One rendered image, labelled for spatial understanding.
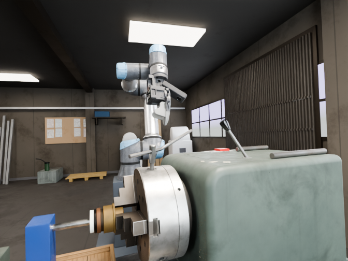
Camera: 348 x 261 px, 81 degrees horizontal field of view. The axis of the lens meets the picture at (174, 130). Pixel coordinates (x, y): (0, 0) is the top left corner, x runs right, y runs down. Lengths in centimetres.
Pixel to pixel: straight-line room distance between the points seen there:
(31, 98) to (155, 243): 809
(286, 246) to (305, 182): 22
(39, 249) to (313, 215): 87
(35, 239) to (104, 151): 725
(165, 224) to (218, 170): 21
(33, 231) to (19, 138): 785
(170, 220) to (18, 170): 813
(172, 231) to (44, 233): 36
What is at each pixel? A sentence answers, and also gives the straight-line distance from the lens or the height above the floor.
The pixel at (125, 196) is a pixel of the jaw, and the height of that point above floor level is 114.
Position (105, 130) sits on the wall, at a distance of 791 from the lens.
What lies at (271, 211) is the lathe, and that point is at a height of 110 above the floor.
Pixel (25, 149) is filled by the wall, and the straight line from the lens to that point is 850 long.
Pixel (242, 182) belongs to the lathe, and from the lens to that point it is 65.
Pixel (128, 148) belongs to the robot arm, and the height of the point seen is 128.
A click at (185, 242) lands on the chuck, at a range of 70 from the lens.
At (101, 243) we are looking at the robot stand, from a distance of 138.
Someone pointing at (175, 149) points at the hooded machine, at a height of 83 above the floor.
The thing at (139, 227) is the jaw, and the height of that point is 109.
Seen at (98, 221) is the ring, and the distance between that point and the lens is 73.
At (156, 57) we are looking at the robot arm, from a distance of 90.
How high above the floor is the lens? 135
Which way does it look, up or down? 1 degrees up
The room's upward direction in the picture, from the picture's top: 2 degrees counter-clockwise
